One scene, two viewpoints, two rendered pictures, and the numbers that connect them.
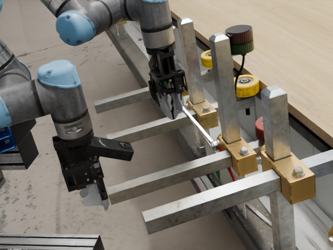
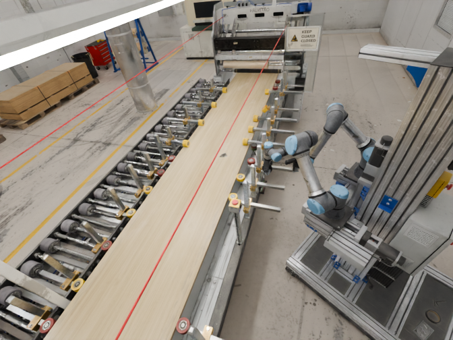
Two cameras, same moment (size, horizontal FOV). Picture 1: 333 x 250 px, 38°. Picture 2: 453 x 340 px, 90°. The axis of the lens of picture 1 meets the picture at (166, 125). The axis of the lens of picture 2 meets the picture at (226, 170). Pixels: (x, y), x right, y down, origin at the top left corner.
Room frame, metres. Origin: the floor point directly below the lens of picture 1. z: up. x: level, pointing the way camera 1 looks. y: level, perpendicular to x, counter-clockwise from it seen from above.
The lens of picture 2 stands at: (2.56, 0.53, 2.43)
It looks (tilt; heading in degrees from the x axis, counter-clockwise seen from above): 43 degrees down; 215
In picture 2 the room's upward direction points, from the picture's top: 8 degrees counter-clockwise
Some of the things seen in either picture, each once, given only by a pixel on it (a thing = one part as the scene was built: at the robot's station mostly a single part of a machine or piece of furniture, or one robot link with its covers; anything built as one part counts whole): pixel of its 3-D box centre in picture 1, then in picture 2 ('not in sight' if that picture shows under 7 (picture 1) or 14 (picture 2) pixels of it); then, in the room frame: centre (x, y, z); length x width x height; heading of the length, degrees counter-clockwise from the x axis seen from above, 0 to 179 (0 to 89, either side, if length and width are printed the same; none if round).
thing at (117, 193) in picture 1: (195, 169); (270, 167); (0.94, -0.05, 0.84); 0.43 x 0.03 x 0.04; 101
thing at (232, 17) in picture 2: not in sight; (260, 64); (-1.49, -1.19, 0.95); 1.65 x 0.70 x 1.90; 101
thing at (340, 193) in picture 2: not in sight; (337, 195); (1.40, 0.58, 1.21); 0.13 x 0.12 x 0.14; 142
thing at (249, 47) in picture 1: (240, 44); not in sight; (1.01, -0.20, 1.10); 0.06 x 0.06 x 0.02
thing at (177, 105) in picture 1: (178, 104); not in sight; (1.09, -0.04, 0.94); 0.06 x 0.03 x 0.09; 11
